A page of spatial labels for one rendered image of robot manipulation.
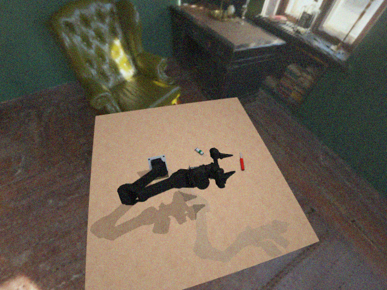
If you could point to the grey cylindrical battery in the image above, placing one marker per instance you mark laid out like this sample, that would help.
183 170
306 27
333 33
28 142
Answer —
199 151

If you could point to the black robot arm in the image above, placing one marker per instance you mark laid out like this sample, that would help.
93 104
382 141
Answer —
182 178

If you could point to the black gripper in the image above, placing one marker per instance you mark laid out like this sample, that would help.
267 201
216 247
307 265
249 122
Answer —
215 154

